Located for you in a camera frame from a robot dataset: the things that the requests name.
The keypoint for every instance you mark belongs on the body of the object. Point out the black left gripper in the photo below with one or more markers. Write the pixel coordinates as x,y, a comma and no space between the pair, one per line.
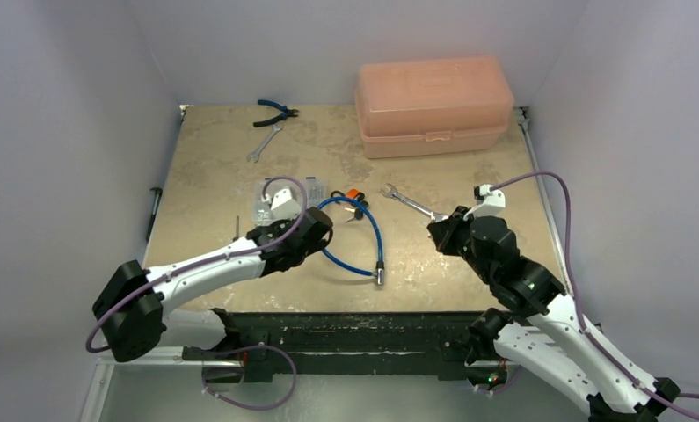
283,223

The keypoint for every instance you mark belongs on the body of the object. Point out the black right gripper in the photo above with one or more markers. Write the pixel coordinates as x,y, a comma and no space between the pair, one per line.
446,227

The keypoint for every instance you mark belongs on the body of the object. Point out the orange black padlock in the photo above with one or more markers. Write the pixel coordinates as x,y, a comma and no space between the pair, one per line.
352,194

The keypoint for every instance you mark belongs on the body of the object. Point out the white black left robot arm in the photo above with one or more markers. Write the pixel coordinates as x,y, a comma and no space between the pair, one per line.
131,308

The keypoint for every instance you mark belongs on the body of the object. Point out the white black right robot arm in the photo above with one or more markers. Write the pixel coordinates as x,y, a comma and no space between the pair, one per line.
540,329

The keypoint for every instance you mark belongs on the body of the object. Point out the clear plastic screw organizer box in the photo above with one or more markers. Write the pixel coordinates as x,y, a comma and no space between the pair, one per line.
315,188

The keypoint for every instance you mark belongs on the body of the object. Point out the large chrome open-end wrench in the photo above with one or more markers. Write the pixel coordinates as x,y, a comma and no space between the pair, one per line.
390,191

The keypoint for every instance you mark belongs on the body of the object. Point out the small silver open-end wrench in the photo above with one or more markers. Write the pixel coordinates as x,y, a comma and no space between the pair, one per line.
255,155

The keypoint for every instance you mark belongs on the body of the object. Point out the pink plastic toolbox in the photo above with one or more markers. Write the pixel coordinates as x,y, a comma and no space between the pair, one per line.
432,107

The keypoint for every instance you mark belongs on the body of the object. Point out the black hammer beside table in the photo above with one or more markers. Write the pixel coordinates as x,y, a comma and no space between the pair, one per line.
157,192

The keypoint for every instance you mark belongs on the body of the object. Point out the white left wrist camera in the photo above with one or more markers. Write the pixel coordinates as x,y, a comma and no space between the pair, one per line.
283,205

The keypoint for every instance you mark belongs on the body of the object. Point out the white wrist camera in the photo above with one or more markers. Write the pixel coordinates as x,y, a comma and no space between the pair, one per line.
283,205
489,202

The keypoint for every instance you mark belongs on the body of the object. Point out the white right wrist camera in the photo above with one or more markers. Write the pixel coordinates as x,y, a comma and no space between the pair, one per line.
489,202

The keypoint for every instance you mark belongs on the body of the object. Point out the green handled screwdriver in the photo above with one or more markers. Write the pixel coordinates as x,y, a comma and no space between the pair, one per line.
237,228

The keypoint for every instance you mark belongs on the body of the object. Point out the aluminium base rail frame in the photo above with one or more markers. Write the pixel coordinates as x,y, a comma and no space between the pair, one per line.
416,343

